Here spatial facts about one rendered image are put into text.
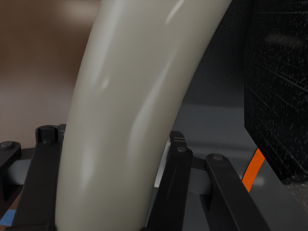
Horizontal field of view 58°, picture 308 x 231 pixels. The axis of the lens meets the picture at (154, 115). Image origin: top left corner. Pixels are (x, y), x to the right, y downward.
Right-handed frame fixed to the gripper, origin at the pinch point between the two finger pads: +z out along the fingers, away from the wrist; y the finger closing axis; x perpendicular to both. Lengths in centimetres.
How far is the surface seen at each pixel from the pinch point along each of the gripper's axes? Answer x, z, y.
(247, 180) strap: -52, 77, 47
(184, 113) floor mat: -26, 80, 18
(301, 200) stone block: -21.9, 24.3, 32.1
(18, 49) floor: -9, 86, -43
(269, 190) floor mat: -56, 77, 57
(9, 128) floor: -40, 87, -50
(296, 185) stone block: -18.7, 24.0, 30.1
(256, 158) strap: -42, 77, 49
